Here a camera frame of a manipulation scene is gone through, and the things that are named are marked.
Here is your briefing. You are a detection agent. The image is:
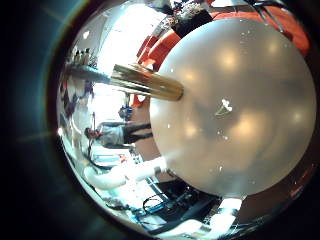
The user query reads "person in grey shirt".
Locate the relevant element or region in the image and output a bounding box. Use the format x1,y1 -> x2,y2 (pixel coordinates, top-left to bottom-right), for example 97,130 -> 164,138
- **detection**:
83,121 -> 155,150

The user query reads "orange beanbag sofa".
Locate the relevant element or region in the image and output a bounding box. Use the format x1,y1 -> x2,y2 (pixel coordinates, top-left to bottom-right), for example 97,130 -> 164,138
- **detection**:
136,3 -> 311,108

